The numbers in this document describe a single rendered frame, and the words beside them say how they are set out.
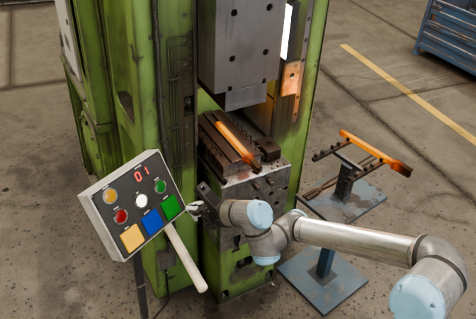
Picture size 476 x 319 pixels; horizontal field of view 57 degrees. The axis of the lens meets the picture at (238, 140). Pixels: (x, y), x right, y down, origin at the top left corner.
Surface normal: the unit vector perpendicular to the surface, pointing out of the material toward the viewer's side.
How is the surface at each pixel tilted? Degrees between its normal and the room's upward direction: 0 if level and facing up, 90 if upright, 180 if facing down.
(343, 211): 0
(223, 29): 90
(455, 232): 0
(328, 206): 0
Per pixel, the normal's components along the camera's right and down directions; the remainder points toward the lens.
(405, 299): -0.74, 0.26
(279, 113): 0.48, 0.54
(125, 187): 0.72, -0.07
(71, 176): 0.04, -0.80
